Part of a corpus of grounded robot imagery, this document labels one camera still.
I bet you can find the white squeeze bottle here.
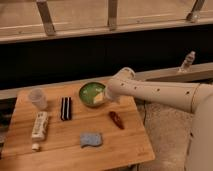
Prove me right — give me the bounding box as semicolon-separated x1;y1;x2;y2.
31;111;49;151

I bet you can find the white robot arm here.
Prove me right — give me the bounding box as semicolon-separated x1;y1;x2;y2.
105;67;213;171

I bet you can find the green ceramic bowl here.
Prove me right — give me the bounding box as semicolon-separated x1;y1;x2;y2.
79;82;105;107

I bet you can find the clear bottle on ledge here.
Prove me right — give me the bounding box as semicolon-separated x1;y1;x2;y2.
178;51;195;73

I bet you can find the black white striped block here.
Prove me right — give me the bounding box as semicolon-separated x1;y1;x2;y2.
60;97;72;121

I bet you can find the blue sponge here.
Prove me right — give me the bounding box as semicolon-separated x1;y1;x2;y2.
80;133;102;147

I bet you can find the clear plastic cup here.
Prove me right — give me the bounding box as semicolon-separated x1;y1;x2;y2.
28;88;47;110

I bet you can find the middle metal railing post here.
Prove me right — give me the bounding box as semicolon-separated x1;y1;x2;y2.
108;0;118;30

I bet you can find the metal railing post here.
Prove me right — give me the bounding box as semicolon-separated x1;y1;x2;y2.
36;0;55;36
186;0;205;23
108;0;118;30

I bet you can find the left metal railing post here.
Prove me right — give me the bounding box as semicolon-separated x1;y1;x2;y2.
36;0;55;36

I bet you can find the right metal railing post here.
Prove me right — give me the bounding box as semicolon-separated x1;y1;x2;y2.
186;0;205;23

